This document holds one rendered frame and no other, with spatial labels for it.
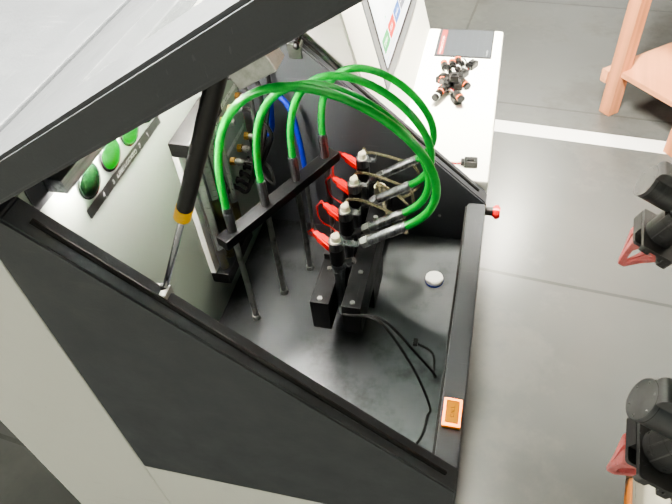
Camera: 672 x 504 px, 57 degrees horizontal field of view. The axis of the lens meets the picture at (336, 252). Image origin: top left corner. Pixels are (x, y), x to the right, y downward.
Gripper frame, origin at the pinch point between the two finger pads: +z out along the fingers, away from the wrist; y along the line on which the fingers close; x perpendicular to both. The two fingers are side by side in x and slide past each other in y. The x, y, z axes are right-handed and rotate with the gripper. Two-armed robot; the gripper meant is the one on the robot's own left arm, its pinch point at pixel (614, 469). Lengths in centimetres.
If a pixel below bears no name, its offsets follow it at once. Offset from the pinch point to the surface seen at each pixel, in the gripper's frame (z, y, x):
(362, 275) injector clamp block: 22, -27, -42
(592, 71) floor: 92, -283, 46
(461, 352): 14.8, -16.8, -21.1
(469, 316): 15.0, -25.2, -21.1
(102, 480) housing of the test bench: 70, 16, -70
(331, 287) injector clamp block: 24, -23, -46
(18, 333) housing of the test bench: 17, 15, -86
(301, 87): -16, -23, -66
